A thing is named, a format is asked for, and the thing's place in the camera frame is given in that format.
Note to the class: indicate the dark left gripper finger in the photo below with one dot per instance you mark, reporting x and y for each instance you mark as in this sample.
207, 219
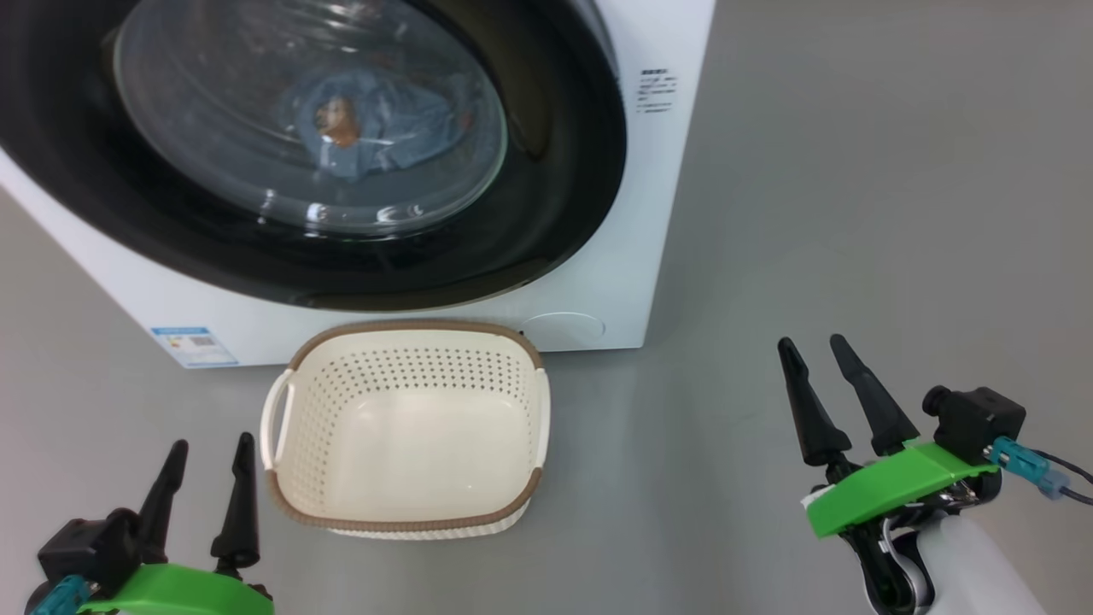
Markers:
239, 521
162, 512

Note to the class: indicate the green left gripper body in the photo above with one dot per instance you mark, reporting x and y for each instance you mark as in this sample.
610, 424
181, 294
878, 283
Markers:
179, 594

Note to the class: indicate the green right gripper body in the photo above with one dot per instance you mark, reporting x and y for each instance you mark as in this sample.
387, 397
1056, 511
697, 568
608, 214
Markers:
897, 487

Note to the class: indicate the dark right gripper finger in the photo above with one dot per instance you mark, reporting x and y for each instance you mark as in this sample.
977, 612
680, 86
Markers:
879, 410
815, 418

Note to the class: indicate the black round glass washer door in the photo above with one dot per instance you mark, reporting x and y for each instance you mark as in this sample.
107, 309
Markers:
546, 171

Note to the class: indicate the blue printed garment beige lining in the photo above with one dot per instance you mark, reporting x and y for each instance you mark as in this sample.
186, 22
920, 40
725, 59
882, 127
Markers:
384, 128

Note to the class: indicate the white front-load washing machine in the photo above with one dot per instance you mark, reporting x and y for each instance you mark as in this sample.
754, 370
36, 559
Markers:
598, 282

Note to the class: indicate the blue energy label sticker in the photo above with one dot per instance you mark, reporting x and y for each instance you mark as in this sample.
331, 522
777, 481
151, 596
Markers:
195, 347

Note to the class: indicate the cream perforated laundry basket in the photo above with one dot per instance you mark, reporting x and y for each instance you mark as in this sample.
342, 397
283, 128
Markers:
410, 453

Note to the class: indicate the round white filter cover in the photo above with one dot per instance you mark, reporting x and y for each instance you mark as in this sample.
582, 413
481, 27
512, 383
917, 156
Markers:
564, 329

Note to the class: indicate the small printed text label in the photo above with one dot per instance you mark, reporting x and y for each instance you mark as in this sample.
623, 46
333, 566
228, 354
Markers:
658, 90

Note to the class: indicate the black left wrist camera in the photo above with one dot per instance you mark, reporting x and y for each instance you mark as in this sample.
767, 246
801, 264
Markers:
85, 547

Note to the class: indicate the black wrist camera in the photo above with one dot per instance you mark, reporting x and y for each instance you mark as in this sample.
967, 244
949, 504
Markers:
978, 423
85, 547

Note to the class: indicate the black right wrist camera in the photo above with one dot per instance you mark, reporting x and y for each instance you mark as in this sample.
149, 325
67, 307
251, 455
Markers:
978, 423

